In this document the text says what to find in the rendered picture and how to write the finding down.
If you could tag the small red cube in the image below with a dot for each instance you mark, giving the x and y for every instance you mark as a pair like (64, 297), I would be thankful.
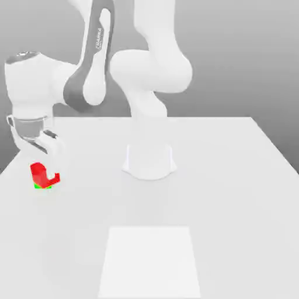
(37, 174)

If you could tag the small green cube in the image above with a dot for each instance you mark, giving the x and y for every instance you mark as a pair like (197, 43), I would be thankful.
(37, 186)

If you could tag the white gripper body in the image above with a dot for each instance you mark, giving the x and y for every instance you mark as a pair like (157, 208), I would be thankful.
(55, 151)

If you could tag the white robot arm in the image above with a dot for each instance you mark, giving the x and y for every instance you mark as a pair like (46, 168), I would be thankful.
(149, 70)

